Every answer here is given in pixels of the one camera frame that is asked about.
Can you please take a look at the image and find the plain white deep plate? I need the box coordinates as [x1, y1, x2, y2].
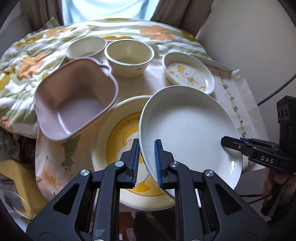
[139, 85, 243, 188]

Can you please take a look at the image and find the large duck print plate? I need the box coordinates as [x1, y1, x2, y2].
[92, 95, 175, 211]

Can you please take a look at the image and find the pink square bowl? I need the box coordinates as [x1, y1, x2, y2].
[34, 58, 119, 141]

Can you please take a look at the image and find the yellow box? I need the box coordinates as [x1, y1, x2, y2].
[1, 160, 48, 219]

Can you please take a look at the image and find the small oval duck dish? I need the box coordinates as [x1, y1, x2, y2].
[162, 52, 215, 95]

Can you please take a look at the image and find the cream bowl with duck print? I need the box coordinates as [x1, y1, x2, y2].
[104, 39, 154, 77]

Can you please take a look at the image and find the black cable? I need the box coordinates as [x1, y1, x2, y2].
[257, 73, 296, 107]

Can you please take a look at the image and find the floral green striped quilt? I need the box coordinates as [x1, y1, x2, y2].
[1, 17, 209, 138]

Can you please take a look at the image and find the person's right hand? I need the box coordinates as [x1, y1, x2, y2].
[262, 168, 296, 207]

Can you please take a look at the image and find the light blue sheer curtain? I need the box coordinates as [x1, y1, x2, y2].
[61, 0, 159, 25]

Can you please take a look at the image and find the brown drape curtain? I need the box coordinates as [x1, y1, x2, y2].
[20, 1, 214, 35]

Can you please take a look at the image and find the white ribbed bowl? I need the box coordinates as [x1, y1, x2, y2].
[66, 37, 107, 62]

